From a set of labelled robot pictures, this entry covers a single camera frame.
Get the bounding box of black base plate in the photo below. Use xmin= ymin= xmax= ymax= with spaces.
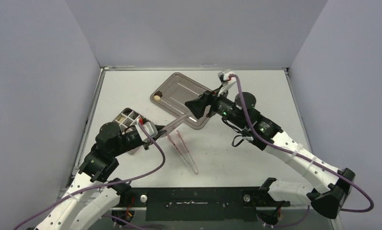
xmin=115 ymin=187 xmax=290 ymax=222

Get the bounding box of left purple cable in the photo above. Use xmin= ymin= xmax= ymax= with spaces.
xmin=13 ymin=122 xmax=166 ymax=230

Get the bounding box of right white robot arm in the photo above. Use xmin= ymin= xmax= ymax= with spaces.
xmin=185 ymin=91 xmax=356 ymax=219

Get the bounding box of metal tin lid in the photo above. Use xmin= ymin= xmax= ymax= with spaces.
xmin=160 ymin=114 xmax=190 ymax=135

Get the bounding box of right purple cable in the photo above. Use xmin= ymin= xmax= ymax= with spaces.
xmin=230 ymin=74 xmax=375 ymax=213

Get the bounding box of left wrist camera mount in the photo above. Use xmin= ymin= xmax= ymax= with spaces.
xmin=135 ymin=118 xmax=158 ymax=143

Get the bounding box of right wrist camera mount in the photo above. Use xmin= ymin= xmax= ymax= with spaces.
xmin=218 ymin=69 xmax=236 ymax=96

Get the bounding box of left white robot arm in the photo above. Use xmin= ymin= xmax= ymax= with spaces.
xmin=35 ymin=119 xmax=167 ymax=230

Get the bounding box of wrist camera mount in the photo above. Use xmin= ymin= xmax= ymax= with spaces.
xmin=218 ymin=69 xmax=236 ymax=96
xmin=135 ymin=118 xmax=158 ymax=143

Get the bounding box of steel chocolate tray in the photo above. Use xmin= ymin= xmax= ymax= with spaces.
xmin=149 ymin=70 xmax=221 ymax=118

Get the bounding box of purple cable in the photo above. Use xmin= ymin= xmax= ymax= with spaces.
xmin=230 ymin=74 xmax=375 ymax=213
xmin=13 ymin=122 xmax=166 ymax=230

